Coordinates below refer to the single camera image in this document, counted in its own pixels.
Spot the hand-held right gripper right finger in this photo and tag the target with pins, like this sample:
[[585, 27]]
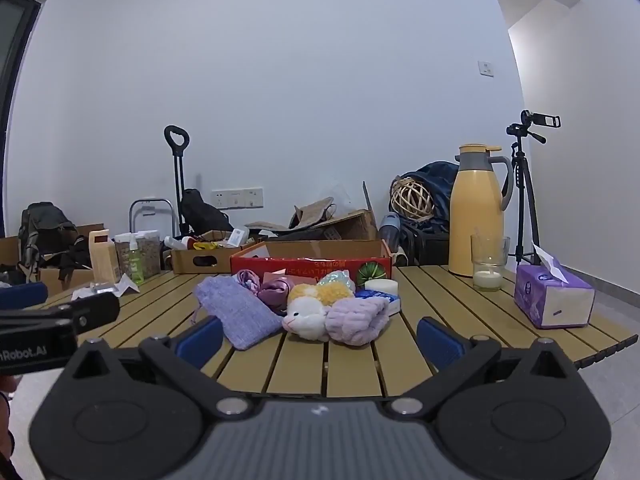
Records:
[[440, 342]]

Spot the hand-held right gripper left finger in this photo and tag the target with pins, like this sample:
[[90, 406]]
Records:
[[200, 342]]

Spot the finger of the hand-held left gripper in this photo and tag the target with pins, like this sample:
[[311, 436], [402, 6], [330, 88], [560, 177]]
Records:
[[22, 296], [95, 310]]

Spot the lavender knit pouch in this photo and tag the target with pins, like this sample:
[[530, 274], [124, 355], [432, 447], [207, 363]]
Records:
[[240, 310]]

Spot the purple patterned scrunchie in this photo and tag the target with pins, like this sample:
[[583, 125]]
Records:
[[247, 281]]

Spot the lilac fluffy headband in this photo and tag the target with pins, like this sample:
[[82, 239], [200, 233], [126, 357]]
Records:
[[357, 320]]

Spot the pink satin scrunchie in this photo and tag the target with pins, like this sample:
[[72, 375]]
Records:
[[275, 294]]

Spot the white and yellow plush toy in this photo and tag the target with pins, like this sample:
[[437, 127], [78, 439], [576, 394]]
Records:
[[307, 312]]

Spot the glittery green pouf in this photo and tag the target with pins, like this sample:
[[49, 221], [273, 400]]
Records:
[[335, 277]]

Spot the red cardboard box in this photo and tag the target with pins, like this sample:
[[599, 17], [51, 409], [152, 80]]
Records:
[[310, 260]]

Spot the person's left forearm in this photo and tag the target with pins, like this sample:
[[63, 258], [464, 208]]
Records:
[[4, 435]]

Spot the crumpled white paper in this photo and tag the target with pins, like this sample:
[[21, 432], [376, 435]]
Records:
[[107, 289]]

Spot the plain cardboard box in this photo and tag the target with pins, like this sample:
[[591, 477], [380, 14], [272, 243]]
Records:
[[55, 277]]

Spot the beige carton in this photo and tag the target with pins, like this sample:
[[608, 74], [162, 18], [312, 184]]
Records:
[[104, 257]]

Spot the blue and white tissue pack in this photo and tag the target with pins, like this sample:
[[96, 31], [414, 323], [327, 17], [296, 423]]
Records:
[[392, 305]]

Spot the green spray bottle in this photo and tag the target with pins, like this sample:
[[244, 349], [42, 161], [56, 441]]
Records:
[[135, 260]]

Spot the grey backpack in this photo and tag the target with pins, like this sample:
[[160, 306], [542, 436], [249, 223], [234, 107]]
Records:
[[45, 230]]

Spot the clear jar of grains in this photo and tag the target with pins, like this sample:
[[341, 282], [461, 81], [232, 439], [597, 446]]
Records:
[[150, 255]]

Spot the white sponge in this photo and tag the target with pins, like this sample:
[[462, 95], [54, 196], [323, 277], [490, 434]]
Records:
[[381, 287]]

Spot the clear drinking glass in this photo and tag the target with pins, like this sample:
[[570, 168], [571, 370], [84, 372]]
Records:
[[487, 270]]

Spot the purple tissue box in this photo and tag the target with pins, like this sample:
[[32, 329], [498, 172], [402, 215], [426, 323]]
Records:
[[550, 300]]

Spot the blue water bottle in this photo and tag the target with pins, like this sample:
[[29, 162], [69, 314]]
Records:
[[389, 230]]

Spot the yellow thermos jug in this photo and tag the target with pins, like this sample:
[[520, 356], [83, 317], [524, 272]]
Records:
[[475, 220]]

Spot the black bag on trolley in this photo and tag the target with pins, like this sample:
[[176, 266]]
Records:
[[202, 215]]

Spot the wicker ball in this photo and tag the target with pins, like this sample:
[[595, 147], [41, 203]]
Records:
[[410, 199]]

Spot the large open cardboard box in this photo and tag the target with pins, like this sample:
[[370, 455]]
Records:
[[345, 225]]

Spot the dark blue blanket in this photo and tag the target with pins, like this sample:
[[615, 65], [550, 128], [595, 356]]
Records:
[[437, 185]]

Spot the white metal frame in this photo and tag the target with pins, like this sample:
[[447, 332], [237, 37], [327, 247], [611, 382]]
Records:
[[150, 210]]

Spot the wall outlet strip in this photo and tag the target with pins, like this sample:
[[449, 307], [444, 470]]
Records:
[[237, 198]]

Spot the black tripod with camera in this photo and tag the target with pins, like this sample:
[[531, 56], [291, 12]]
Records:
[[522, 175]]

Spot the dark window frame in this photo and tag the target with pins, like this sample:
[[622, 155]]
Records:
[[15, 60]]

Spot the wall switch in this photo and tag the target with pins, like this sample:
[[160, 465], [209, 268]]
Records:
[[485, 68]]

